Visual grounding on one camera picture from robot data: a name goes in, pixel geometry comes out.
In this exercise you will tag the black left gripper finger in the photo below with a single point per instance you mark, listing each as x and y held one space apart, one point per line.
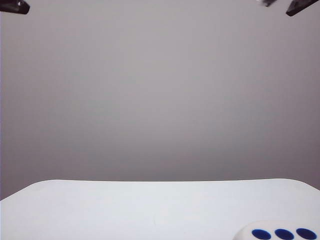
13 6

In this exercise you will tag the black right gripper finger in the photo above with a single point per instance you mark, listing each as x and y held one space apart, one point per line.
267 2
301 6

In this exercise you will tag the white dice with blue dots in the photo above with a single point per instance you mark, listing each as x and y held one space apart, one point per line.
246 232

